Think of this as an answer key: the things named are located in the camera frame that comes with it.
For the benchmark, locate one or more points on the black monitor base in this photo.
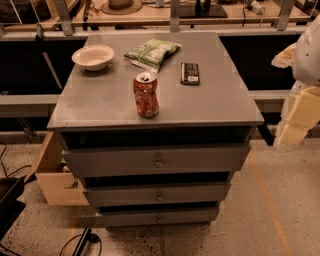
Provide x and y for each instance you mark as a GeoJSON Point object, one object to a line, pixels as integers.
{"type": "Point", "coordinates": [202, 9]}

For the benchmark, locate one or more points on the grey middle drawer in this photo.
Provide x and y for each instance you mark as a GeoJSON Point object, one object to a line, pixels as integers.
{"type": "Point", "coordinates": [157, 194]}

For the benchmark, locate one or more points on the green chip bag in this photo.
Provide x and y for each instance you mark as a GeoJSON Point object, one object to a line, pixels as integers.
{"type": "Point", "coordinates": [151, 54]}

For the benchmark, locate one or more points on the grey drawer cabinet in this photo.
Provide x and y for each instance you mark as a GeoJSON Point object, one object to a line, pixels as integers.
{"type": "Point", "coordinates": [98, 110]}

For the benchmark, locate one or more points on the tan hat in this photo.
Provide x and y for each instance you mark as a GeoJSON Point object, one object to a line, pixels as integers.
{"type": "Point", "coordinates": [121, 7]}

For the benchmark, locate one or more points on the grey drawer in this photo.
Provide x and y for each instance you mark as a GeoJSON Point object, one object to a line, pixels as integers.
{"type": "Point", "coordinates": [157, 194]}
{"type": "Point", "coordinates": [103, 162]}
{"type": "Point", "coordinates": [149, 217]}

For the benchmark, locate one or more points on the white bowl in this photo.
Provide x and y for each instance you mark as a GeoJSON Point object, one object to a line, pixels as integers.
{"type": "Point", "coordinates": [93, 57]}

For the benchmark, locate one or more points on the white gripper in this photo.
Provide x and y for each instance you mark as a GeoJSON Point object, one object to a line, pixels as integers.
{"type": "Point", "coordinates": [307, 56]}

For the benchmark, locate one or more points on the black chocolate bar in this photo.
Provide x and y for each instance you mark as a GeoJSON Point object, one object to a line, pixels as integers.
{"type": "Point", "coordinates": [190, 74]}

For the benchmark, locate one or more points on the red soda can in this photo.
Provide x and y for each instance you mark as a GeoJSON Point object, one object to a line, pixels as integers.
{"type": "Point", "coordinates": [144, 87]}

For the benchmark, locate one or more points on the grey top drawer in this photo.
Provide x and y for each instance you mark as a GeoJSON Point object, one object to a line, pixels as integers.
{"type": "Point", "coordinates": [103, 162]}

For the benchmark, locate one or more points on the wooden box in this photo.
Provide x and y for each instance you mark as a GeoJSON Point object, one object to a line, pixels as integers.
{"type": "Point", "coordinates": [56, 182]}

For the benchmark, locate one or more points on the grey bottom drawer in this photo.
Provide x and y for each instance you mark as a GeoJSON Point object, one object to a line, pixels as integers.
{"type": "Point", "coordinates": [149, 217]}

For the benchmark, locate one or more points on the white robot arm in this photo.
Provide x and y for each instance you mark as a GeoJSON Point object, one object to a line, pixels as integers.
{"type": "Point", "coordinates": [306, 60]}

